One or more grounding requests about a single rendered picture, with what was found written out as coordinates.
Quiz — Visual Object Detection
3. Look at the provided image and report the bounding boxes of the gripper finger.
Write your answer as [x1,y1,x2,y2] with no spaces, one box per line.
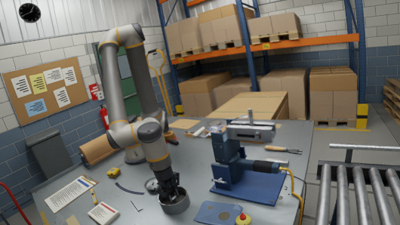
[157,187,170,202]
[168,186,180,202]

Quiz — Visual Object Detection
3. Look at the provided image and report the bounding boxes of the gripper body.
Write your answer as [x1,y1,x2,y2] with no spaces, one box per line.
[152,166,181,190]

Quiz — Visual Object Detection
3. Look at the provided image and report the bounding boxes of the grey scrap cup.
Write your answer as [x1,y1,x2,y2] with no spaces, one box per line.
[156,186,191,216]

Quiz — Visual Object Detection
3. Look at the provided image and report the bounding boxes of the grey bent staple stick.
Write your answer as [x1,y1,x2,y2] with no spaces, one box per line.
[130,199,144,213]

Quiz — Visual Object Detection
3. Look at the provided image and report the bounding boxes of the blue white staple box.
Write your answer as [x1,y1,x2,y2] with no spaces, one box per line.
[204,124,227,137]

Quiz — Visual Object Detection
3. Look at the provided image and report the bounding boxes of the grey nose plate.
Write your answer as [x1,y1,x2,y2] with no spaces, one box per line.
[225,119,277,144]

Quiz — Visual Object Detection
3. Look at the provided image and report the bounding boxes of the grey round disc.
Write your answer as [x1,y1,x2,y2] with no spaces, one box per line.
[144,177,161,196]

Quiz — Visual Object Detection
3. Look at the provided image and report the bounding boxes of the blue cloth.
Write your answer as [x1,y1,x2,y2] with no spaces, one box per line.
[193,199,244,225]

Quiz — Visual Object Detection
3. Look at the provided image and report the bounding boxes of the yellow tape measure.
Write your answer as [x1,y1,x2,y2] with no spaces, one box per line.
[106,167,122,180]

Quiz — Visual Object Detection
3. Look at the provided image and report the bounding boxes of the white roll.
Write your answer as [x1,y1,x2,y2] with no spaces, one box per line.
[191,125,207,139]

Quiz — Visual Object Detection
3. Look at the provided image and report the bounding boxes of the flat cardboard sheet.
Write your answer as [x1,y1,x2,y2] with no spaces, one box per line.
[168,118,202,131]

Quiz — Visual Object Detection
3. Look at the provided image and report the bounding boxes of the white red booklet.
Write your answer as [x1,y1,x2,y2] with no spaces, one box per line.
[86,201,122,225]

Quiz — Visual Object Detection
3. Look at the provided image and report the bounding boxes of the yellow utility knife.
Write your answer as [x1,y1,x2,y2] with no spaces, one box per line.
[89,188,100,207]

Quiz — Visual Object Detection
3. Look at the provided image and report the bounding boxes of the brown paper roll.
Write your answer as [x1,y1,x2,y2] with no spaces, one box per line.
[77,133,122,170]

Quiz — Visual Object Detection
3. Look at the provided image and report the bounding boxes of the yellow bottle red cap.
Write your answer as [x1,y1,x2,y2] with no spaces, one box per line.
[234,211,252,225]

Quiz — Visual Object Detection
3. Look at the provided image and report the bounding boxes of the red fire extinguisher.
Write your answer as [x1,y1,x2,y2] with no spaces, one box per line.
[99,104,110,131]

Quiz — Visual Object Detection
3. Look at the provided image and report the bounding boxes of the clipboard with paper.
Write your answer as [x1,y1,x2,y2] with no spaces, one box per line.
[44,174,100,214]

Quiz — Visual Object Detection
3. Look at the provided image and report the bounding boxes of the cardboard boxes on pallet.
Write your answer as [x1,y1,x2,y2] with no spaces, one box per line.
[212,75,263,109]
[247,11,304,45]
[164,17,205,60]
[177,70,233,118]
[309,65,359,128]
[197,3,256,53]
[259,67,309,122]

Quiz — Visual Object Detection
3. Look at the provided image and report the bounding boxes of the green door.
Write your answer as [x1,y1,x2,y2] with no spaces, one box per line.
[92,42,143,119]

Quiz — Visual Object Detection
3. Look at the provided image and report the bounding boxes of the yellow pallet jack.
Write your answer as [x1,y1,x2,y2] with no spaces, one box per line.
[146,48,174,118]

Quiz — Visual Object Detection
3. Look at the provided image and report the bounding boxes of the flat cardboard box stack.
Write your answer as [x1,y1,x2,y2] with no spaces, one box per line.
[205,91,291,121]

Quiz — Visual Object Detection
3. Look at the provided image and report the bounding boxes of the grey waste bin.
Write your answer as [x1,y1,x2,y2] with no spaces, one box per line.
[24,127,75,180]

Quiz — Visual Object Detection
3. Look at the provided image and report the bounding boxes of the cork notice board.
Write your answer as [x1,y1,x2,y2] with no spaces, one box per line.
[1,56,91,127]

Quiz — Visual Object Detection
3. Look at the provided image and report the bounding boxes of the blue orange pallet rack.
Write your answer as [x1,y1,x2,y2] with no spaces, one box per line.
[155,0,368,122]

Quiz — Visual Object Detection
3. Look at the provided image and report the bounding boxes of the grey roller conveyor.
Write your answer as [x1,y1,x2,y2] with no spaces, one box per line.
[314,142,400,225]

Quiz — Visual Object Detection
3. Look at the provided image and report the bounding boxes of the wooden pallet stack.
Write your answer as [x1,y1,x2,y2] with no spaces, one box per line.
[382,78,400,127]

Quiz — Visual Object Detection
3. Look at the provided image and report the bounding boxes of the dark curved strap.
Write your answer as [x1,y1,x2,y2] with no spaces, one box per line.
[114,181,146,196]

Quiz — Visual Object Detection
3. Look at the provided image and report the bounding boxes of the blue base plate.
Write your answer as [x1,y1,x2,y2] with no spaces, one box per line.
[208,170,288,208]

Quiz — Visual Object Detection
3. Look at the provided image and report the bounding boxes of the red wall sign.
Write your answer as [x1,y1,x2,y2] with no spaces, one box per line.
[88,82,105,102]

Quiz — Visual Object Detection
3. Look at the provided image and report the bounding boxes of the yellow air hose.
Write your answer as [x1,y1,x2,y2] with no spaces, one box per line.
[278,166,305,225]

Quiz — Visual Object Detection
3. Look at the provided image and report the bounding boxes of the red hose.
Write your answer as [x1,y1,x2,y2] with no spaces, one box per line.
[0,181,32,225]

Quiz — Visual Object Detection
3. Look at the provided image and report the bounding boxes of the black wall clock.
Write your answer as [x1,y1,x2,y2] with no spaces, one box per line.
[18,2,42,23]

